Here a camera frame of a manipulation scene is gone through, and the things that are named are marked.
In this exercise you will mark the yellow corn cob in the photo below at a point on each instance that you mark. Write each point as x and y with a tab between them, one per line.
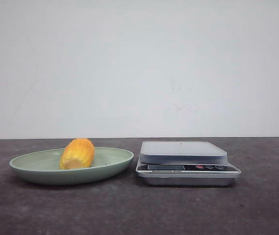
79	153

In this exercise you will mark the silver digital kitchen scale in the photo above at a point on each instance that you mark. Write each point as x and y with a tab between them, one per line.
185	163

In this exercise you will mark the green shallow plate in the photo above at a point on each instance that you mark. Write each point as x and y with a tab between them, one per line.
42	167

